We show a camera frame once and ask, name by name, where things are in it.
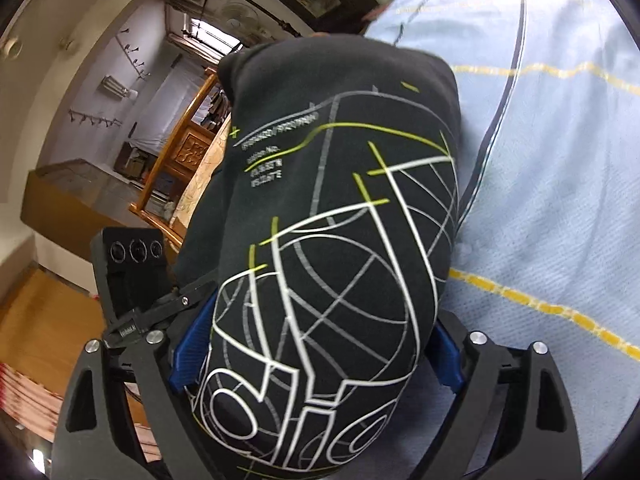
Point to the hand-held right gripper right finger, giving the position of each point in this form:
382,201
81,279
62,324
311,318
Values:
447,360

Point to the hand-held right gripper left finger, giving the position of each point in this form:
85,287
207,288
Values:
192,355

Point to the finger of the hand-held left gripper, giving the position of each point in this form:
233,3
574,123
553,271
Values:
160,312

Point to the black hooded jacket yellow zipper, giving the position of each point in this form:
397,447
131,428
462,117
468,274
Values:
325,235

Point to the wooden cabinet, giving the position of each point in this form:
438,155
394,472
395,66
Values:
75,195

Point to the cream patterned bedding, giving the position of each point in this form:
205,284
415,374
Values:
202,175

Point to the wooden chair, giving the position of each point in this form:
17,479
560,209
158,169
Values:
177,155

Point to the light blue checked sheet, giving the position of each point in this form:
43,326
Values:
550,185

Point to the barred side room window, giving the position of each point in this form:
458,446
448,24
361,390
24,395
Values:
205,30

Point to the standing fan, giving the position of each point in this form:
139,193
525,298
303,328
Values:
239,14

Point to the wall hook rail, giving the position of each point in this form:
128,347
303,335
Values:
95,120

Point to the wall lamp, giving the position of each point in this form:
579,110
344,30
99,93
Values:
119,89

